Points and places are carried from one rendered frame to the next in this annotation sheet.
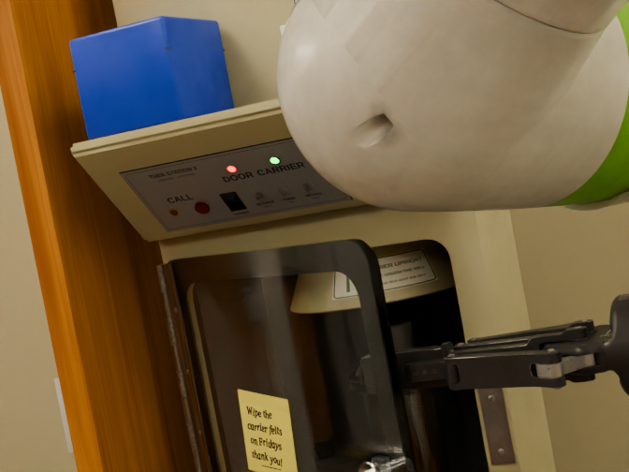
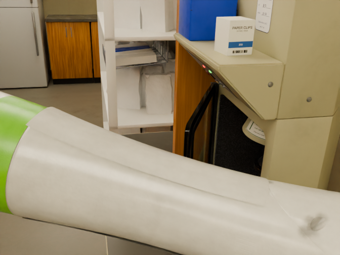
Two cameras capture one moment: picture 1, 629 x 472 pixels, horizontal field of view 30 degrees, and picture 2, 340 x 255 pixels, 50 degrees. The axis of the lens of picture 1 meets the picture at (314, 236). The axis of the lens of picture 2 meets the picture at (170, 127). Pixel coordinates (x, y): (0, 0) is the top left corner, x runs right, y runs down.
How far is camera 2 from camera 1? 73 cm
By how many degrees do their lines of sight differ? 54
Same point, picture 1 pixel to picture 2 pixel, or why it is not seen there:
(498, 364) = not seen: hidden behind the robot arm
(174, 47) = (195, 9)
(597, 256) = not seen: outside the picture
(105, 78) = (182, 12)
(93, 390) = (179, 113)
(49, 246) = (176, 62)
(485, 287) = (269, 164)
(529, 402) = not seen: hidden behind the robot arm
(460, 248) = (267, 142)
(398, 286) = (263, 138)
